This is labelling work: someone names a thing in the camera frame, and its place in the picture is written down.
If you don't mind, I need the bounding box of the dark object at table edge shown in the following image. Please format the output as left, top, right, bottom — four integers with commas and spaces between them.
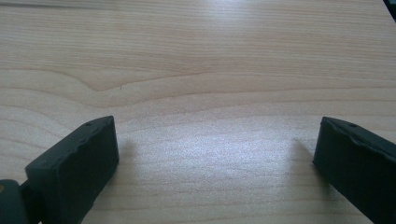
383, 0, 396, 21

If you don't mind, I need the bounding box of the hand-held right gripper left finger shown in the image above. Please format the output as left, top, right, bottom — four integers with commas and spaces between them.
24, 115, 120, 224

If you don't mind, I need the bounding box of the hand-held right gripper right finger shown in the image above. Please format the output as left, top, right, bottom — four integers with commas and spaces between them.
312, 116, 396, 224

